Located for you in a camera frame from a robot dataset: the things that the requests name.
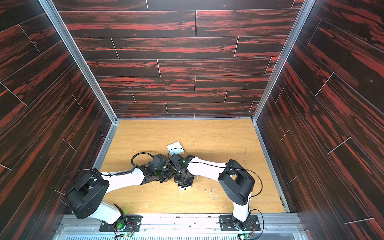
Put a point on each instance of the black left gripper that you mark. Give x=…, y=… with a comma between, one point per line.
x=170, y=173

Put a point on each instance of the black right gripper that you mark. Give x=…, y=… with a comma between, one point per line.
x=183, y=180

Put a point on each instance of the small white jewelry box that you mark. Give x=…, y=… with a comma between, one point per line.
x=184, y=188

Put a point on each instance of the mint drawer-style jewelry box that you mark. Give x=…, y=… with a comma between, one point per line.
x=175, y=148

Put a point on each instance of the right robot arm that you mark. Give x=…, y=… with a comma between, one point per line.
x=236, y=182

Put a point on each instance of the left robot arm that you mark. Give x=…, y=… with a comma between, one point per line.
x=86, y=197

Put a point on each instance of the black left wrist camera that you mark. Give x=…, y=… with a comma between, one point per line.
x=158, y=163

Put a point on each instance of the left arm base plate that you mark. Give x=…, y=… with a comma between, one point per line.
x=125, y=224

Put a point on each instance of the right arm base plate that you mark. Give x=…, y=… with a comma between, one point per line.
x=230, y=223

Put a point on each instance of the aluminium floor rail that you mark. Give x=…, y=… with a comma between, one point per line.
x=106, y=145

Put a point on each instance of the front aluminium frame rail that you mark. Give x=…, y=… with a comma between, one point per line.
x=185, y=227

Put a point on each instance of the aluminium corner frame post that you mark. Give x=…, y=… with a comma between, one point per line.
x=58, y=23

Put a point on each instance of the aluminium right corner post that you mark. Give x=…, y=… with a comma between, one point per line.
x=292, y=38

